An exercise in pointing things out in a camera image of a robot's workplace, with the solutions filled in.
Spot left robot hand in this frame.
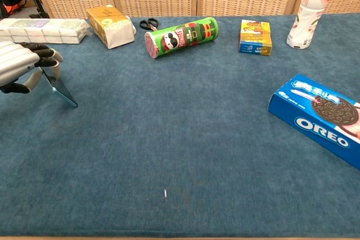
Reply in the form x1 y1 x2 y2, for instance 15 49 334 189
0 40 64 94

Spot orange and blue carton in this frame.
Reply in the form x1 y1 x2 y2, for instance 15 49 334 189
238 19 273 56

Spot gold tissue pack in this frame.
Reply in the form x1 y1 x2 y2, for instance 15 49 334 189
86 4 136 50

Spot blue table mat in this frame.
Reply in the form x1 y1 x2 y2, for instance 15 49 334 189
0 12 360 238

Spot blue Oreo cookie box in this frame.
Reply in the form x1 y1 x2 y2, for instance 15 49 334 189
267 73 360 171

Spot white pocket tissue multipack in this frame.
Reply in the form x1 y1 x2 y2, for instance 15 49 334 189
0 18 92 45

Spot black smartphone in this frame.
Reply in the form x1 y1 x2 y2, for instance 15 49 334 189
41 67 79 108

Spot white drink bottle yellow cap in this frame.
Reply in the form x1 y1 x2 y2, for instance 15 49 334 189
286 0 338 51

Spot black handled scissors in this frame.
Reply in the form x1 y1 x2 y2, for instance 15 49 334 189
139 17 159 32

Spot green Pringles can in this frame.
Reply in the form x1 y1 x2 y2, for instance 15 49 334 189
144 16 219 60

